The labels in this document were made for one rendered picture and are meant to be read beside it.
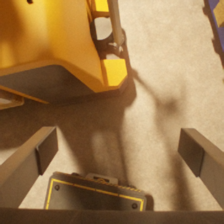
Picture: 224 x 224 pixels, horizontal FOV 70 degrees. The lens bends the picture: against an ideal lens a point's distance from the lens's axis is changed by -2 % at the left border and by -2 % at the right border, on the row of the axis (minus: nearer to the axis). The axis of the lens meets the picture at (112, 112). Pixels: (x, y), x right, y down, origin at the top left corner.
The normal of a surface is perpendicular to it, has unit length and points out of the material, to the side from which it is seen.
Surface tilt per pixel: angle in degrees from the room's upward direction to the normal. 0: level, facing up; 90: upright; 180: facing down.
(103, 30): 0
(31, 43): 0
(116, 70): 22
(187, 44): 0
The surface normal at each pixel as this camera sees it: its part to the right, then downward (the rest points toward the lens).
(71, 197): -0.12, -0.12
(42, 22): 0.11, -0.16
